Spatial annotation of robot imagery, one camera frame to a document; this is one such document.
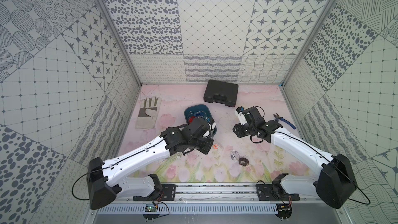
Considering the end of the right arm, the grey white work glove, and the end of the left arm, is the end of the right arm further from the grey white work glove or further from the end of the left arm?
the grey white work glove

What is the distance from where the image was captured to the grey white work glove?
3.28 feet

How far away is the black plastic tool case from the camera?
109cm

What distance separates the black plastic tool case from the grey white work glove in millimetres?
356
